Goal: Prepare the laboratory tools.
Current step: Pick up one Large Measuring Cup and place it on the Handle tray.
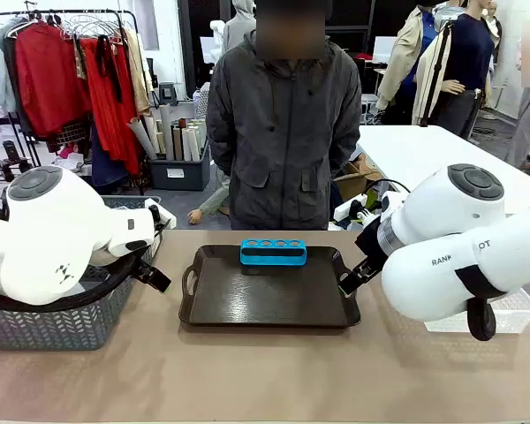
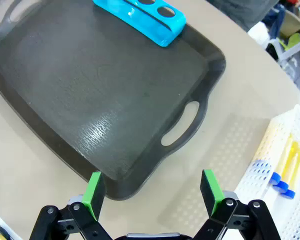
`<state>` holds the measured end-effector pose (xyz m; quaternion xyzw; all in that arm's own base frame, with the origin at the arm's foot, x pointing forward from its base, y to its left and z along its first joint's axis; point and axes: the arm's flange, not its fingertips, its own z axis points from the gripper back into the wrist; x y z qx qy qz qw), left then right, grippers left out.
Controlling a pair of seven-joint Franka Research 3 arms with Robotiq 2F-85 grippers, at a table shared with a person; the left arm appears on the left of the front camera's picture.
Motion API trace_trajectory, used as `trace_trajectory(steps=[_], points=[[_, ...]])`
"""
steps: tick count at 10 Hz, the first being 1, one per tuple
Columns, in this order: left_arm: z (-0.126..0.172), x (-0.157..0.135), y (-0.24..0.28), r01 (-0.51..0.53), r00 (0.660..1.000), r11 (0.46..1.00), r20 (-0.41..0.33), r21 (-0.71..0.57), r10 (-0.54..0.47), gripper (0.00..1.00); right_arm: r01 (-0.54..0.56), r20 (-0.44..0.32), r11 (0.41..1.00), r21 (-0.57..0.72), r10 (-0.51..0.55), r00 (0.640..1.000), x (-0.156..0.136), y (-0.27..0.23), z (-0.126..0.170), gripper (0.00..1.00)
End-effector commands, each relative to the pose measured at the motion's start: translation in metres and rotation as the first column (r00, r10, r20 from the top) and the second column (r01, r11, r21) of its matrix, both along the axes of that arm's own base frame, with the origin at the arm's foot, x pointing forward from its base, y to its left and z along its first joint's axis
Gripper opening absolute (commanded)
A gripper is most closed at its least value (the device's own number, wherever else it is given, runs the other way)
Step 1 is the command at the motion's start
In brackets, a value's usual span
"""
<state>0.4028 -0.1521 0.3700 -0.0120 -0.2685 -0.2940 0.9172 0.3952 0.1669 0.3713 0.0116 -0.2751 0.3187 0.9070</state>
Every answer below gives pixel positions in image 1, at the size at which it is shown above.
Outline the tall grey paper roll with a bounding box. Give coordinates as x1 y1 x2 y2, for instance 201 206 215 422
159 103 176 162

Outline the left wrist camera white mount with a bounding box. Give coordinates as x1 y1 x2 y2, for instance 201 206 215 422
143 198 178 231

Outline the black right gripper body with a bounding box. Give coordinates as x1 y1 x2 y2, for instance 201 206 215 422
355 218 388 269

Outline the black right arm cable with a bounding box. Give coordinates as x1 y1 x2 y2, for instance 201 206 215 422
453 266 510 342

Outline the dark brown serving tray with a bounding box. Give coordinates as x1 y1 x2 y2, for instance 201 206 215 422
178 245 362 329

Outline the mannequin in beige coat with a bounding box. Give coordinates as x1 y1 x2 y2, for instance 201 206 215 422
376 0 443 125

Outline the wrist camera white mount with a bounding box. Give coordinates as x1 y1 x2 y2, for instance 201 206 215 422
356 190 408 227
143 198 178 231

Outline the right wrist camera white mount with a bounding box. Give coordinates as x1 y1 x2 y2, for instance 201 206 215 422
356 190 408 227

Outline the black metal clothes rack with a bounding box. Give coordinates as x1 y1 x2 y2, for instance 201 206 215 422
0 8 146 196

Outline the black camera gear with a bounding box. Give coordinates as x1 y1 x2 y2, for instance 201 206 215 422
0 140 34 182

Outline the clothes pile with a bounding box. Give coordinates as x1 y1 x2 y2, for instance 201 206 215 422
49 151 95 177

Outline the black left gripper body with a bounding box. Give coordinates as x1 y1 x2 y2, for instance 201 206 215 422
130 258 155 283

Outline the white table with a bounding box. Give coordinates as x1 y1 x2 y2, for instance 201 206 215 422
357 125 530 208

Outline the small grey plastic basket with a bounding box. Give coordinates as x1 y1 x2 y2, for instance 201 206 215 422
99 195 164 271

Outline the red jacket on hanger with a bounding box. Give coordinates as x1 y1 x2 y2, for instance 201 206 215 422
15 21 93 139

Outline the mannequin in grey hoodie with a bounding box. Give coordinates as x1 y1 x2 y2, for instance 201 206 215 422
222 0 258 64

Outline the blue test tube rack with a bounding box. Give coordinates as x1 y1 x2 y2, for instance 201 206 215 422
239 238 308 268

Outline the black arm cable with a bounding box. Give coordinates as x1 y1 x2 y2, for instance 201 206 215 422
0 220 169 313
453 266 510 342

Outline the large grey plastic basket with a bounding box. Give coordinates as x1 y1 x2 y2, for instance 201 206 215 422
0 254 136 352

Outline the cardboard box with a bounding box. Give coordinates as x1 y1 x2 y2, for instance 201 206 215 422
334 154 382 201

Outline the red pleated dress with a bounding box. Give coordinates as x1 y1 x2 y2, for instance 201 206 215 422
78 37 143 177

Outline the grey storage bin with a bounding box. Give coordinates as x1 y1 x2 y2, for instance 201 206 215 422
148 140 212 193

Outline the grey step stool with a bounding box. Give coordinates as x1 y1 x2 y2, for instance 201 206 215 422
158 81 179 106

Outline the beige hanging garment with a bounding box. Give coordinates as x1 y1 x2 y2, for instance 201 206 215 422
122 28 155 118

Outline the white power strip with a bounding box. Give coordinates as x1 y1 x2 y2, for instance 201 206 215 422
332 193 368 223

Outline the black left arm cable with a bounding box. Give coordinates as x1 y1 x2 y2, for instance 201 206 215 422
0 220 169 313

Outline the white patterned box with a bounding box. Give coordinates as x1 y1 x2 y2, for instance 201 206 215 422
193 83 211 118

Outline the brown paper roll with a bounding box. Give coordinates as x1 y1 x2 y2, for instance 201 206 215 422
172 125 185 163

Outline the person in grey jacket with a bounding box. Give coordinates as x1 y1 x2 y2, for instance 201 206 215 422
205 0 363 231

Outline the mannequin in navy top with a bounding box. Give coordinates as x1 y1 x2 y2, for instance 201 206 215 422
432 0 496 139

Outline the white plastic basket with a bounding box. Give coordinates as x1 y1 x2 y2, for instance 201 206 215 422
423 286 530 335

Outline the leaning grey paper roll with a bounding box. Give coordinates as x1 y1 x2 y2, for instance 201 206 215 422
126 116 158 162

